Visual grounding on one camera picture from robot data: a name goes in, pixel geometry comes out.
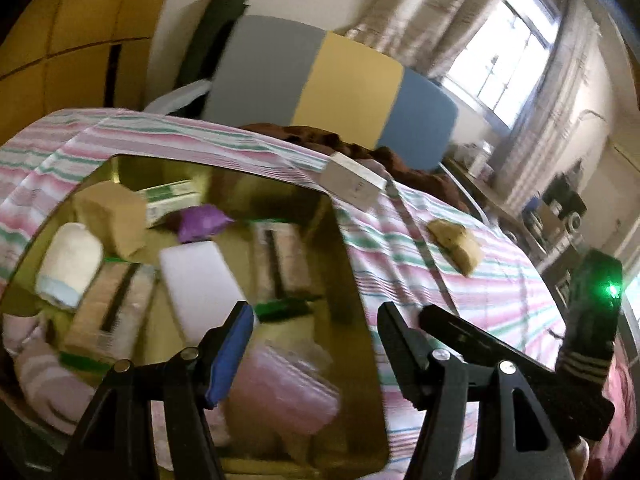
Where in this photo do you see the brown sponge on cloth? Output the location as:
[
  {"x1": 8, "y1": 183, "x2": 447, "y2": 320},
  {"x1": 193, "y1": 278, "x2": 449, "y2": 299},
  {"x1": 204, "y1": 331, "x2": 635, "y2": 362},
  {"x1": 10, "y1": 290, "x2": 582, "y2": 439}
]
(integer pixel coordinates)
[{"x1": 426, "y1": 217, "x2": 485, "y2": 277}]

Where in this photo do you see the cluttered desk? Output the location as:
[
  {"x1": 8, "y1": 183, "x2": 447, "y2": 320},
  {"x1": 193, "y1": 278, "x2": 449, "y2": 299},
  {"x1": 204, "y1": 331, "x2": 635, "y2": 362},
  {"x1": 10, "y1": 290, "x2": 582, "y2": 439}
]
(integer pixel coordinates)
[{"x1": 442, "y1": 142, "x2": 601, "y2": 301}]

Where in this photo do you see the brown sponge in tray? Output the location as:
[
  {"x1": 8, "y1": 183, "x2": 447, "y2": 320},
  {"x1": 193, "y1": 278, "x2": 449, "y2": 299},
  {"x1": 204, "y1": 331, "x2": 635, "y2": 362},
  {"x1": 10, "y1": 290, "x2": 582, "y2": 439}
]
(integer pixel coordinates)
[{"x1": 72, "y1": 180, "x2": 150, "y2": 261}]

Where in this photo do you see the window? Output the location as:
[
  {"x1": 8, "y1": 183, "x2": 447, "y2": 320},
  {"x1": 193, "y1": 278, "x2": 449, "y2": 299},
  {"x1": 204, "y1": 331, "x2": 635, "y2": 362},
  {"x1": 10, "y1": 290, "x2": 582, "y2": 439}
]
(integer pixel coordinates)
[{"x1": 442, "y1": 0, "x2": 561, "y2": 128}]

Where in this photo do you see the green marker pen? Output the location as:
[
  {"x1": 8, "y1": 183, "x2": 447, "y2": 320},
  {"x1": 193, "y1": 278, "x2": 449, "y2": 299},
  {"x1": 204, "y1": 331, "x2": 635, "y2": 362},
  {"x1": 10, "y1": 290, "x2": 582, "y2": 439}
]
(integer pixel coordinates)
[
  {"x1": 255, "y1": 295, "x2": 321, "y2": 323},
  {"x1": 60, "y1": 352, "x2": 112, "y2": 374}
]

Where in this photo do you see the brown blanket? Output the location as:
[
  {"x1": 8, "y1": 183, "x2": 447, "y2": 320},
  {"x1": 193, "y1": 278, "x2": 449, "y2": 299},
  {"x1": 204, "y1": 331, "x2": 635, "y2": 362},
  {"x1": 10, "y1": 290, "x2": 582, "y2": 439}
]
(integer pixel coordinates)
[{"x1": 240, "y1": 122, "x2": 473, "y2": 216}]

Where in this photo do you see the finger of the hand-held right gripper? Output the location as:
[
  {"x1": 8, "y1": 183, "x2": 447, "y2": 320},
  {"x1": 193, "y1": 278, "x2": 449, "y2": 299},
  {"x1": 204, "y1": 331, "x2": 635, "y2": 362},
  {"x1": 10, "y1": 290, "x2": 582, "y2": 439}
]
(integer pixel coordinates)
[{"x1": 417, "y1": 304, "x2": 560, "y2": 397}]

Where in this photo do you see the gold tin box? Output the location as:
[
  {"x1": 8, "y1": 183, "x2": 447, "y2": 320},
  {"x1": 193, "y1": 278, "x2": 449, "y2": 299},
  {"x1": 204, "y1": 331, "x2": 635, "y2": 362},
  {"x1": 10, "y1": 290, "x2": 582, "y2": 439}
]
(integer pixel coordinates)
[{"x1": 0, "y1": 154, "x2": 391, "y2": 476}]

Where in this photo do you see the grey strap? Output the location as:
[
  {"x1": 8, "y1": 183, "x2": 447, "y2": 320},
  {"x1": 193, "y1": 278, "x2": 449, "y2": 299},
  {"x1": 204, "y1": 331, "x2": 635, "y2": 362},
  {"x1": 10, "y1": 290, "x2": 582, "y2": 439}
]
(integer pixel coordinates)
[{"x1": 387, "y1": 182, "x2": 461, "y2": 316}]

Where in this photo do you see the sheer grey curtain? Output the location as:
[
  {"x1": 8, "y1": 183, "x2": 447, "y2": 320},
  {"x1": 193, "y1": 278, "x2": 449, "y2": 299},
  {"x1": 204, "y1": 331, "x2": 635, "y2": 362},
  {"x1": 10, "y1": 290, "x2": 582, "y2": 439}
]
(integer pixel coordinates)
[{"x1": 505, "y1": 5, "x2": 601, "y2": 201}]

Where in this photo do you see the pale pink cloth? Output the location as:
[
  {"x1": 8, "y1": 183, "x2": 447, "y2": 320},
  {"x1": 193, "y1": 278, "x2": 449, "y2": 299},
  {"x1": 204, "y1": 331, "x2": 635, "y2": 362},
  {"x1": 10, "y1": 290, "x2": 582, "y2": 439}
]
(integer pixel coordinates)
[{"x1": 0, "y1": 310, "x2": 48, "y2": 356}]

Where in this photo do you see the white flat box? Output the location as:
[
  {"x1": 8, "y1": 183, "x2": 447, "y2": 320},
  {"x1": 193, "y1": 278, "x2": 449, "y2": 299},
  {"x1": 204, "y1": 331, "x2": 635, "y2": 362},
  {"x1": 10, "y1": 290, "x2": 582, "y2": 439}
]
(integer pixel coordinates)
[{"x1": 159, "y1": 239, "x2": 256, "y2": 346}]

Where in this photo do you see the white yarn roll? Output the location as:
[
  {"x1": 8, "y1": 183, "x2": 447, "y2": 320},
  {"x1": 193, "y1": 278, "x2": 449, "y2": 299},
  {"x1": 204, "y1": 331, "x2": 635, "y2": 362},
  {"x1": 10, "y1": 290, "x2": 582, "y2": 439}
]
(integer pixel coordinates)
[{"x1": 35, "y1": 222, "x2": 105, "y2": 311}]

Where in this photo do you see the black speaker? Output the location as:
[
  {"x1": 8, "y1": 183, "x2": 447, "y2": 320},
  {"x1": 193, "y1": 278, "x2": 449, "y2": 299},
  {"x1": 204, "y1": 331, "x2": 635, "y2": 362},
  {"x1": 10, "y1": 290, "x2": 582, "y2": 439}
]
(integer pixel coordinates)
[{"x1": 542, "y1": 177, "x2": 588, "y2": 233}]

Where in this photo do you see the person's right forearm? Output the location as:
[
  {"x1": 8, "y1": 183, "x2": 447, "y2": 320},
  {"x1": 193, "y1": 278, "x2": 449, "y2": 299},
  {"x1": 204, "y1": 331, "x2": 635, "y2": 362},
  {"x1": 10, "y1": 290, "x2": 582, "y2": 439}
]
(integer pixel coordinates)
[{"x1": 585, "y1": 355, "x2": 640, "y2": 480}]

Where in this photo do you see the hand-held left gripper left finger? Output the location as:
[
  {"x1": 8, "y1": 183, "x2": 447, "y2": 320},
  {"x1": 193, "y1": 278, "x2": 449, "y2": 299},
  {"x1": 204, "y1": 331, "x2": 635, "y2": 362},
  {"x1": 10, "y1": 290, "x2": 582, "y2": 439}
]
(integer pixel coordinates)
[{"x1": 60, "y1": 301, "x2": 255, "y2": 480}]

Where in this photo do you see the small white box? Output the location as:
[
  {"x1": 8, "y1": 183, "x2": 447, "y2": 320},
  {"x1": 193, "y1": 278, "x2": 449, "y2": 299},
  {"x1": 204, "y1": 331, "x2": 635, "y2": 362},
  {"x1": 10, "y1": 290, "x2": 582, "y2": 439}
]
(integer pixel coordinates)
[{"x1": 318, "y1": 152, "x2": 388, "y2": 212}]

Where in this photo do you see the white plastic bag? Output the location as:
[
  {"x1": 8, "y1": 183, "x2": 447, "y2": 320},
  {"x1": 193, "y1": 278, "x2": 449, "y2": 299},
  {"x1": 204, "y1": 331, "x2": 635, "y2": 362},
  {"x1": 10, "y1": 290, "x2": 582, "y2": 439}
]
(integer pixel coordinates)
[{"x1": 144, "y1": 79, "x2": 213, "y2": 116}]

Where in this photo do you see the grey yellow blue chair back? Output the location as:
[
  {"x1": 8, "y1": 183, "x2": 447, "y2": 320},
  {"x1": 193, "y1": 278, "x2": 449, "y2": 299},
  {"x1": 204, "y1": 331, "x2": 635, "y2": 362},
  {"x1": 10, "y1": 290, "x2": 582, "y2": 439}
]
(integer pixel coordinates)
[{"x1": 202, "y1": 14, "x2": 460, "y2": 172}]

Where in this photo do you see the purple pouch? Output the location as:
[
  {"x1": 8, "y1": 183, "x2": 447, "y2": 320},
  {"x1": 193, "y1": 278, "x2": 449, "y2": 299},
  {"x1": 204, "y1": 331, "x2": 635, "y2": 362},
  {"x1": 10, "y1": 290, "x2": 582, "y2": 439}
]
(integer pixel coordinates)
[{"x1": 167, "y1": 205, "x2": 236, "y2": 243}]

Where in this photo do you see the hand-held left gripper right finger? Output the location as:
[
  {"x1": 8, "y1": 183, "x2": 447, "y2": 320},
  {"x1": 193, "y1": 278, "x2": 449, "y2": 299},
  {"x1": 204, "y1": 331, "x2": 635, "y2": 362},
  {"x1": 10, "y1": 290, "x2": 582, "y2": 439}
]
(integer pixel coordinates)
[{"x1": 376, "y1": 302, "x2": 573, "y2": 480}]

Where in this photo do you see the green and white carton box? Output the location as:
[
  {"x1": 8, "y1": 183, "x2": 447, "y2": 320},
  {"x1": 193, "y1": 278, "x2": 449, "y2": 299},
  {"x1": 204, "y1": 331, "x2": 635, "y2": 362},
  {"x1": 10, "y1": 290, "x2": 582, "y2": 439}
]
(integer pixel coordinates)
[{"x1": 137, "y1": 180, "x2": 198, "y2": 228}]

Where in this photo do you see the pink striped sock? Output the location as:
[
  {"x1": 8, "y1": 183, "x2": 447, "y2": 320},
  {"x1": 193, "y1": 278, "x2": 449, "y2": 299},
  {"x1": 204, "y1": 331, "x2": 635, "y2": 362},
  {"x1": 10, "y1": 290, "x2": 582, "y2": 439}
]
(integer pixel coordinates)
[{"x1": 12, "y1": 340, "x2": 96, "y2": 433}]

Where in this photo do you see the yellow wooden wardrobe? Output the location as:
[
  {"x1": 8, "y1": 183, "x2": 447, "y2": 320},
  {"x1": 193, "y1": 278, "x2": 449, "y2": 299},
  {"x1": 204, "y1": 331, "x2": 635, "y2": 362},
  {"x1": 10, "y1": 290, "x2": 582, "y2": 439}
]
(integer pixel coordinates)
[{"x1": 0, "y1": 0, "x2": 186, "y2": 146}]

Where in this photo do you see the pink plastic pouch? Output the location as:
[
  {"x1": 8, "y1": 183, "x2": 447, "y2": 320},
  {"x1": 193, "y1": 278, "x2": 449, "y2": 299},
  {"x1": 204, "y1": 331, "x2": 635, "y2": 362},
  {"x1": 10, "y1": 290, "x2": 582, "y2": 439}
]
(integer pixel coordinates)
[{"x1": 227, "y1": 340, "x2": 341, "y2": 436}]

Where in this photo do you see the beige patterned curtain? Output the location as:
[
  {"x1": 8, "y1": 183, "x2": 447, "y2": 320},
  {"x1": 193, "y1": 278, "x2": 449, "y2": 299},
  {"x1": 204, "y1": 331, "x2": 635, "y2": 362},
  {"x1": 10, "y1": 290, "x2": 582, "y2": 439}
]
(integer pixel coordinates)
[{"x1": 345, "y1": 0, "x2": 506, "y2": 81}]

